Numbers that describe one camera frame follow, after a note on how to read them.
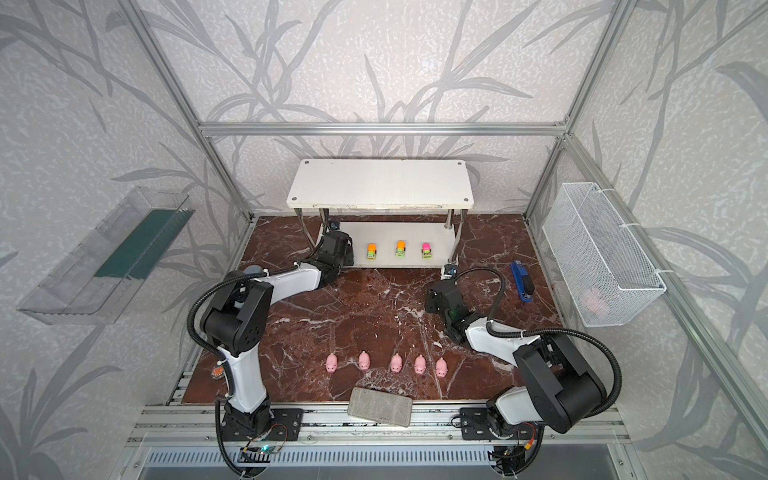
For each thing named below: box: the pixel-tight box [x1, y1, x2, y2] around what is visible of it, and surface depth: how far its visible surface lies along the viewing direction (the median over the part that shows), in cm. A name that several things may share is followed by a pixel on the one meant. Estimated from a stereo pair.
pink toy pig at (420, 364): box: [414, 354, 426, 375], surface depth 84 cm
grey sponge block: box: [347, 387, 413, 428], surface depth 75 cm
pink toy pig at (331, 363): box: [324, 353, 338, 373], surface depth 84 cm
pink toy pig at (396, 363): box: [391, 353, 403, 373], surface depth 84 cm
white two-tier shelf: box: [286, 159, 474, 269], surface depth 88 cm
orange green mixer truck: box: [395, 240, 407, 258], surface depth 102 cm
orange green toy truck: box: [367, 243, 377, 260], surface depth 101 cm
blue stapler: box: [510, 260, 535, 303], surface depth 98 cm
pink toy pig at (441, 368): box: [436, 357, 448, 378], surface depth 84 cm
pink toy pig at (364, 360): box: [358, 350, 371, 370], surface depth 84 cm
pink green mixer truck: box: [421, 242, 432, 260], surface depth 101 cm
